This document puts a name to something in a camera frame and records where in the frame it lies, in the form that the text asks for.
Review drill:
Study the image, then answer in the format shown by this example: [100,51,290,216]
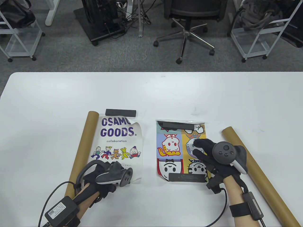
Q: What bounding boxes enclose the person's left forearm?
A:
[69,183,101,227]

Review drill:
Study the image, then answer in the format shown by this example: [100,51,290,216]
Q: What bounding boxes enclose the black wrist sensor box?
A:
[45,196,80,226]
[243,192,264,220]

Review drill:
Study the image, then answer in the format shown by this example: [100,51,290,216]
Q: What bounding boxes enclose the black rectangular bar weight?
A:
[169,173,205,183]
[105,109,137,118]
[157,121,193,130]

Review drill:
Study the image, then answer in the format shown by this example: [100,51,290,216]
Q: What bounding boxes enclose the black bag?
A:
[0,0,36,29]

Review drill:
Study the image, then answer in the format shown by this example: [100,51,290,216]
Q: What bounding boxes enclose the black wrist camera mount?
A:
[206,175,225,194]

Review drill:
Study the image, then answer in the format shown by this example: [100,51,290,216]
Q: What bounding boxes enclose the white poster purple lettering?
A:
[91,115,144,183]

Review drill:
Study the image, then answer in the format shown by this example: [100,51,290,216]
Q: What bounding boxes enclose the grey bag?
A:
[238,0,283,31]

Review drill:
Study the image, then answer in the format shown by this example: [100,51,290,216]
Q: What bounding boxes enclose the black equipment base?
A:
[272,0,303,48]

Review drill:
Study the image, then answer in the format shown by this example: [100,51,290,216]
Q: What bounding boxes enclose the white wire cart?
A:
[0,9,46,62]
[230,0,303,63]

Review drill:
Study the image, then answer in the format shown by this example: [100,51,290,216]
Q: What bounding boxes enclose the brown cardboard mailing tube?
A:
[222,127,301,227]
[64,111,100,198]

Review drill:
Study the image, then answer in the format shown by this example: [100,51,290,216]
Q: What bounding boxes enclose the black rolling equipment cart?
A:
[73,0,127,46]

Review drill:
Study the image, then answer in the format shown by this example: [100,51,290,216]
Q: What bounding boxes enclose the tangled black cables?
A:
[116,0,164,26]

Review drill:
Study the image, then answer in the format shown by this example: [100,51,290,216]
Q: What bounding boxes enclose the white desk leg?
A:
[45,0,61,26]

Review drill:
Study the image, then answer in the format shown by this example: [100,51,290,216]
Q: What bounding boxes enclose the person's right hand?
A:
[191,139,242,182]

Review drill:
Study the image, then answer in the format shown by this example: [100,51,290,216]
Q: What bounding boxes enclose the person's left hand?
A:
[82,162,125,199]

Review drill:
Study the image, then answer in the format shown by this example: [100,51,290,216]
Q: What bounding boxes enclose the colourful cartoon poster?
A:
[156,119,210,182]

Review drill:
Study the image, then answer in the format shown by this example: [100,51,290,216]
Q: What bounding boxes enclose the black office chair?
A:
[153,0,227,65]

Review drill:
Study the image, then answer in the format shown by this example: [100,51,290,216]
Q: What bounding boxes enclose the person's right forearm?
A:
[224,176,263,227]

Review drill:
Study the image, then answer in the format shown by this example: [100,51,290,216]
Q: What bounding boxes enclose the clear acrylic post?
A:
[138,0,144,38]

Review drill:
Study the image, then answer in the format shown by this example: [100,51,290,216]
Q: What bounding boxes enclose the grey handheld controller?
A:
[212,141,248,175]
[76,160,133,188]

